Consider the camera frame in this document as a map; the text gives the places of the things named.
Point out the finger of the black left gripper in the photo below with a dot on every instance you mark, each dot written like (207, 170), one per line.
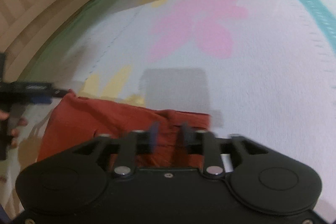
(59, 93)

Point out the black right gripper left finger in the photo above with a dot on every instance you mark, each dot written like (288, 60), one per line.
(147, 140)

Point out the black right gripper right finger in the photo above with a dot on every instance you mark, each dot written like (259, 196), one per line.
(192, 140)

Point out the red pants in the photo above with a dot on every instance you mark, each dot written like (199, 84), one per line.
(79, 119)

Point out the person's left hand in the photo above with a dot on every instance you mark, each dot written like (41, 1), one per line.
(21, 122)

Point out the floral bed sheet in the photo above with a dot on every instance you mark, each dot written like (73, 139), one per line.
(263, 70)

